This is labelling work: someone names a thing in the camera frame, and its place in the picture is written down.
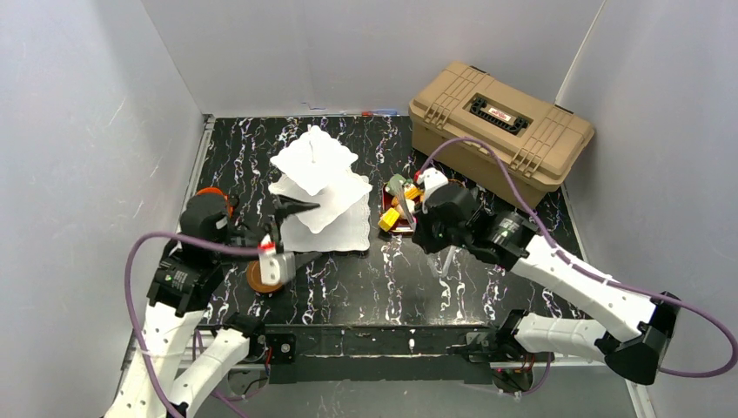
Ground white three-tier cake stand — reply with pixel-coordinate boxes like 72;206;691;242
267;125;372;253

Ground yellow layered cake piece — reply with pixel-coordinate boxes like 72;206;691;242
378;207;400;233

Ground red blue screwdriver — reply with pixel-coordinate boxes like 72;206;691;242
360;109;399;117

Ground metal serving tongs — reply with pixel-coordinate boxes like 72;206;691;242
398;184;462;279

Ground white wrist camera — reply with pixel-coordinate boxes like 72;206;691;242
258;237;296;287
415;167;449;199

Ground red dessert tray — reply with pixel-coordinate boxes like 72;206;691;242
379;180;424;236

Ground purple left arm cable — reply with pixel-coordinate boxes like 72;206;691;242
124;232;272;418

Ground orange plastic cup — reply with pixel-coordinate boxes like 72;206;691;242
196;186;234;217

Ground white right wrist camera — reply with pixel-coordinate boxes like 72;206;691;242
415;167;449;199

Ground brown round wooden lid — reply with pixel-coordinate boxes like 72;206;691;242
245;260;286;294

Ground green swirl roll cake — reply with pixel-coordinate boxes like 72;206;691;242
386;174;408;194

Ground tan plastic toolbox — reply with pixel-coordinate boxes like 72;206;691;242
409;62;595;208

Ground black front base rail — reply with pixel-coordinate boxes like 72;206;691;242
265;324;521;384

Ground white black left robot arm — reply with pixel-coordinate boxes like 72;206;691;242
106;187;320;417

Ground yellow decorated cake slice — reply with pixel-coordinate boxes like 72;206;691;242
403;183;424;202

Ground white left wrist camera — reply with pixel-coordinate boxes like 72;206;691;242
258;237;296;287

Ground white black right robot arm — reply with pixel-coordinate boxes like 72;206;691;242
412;183;679;385

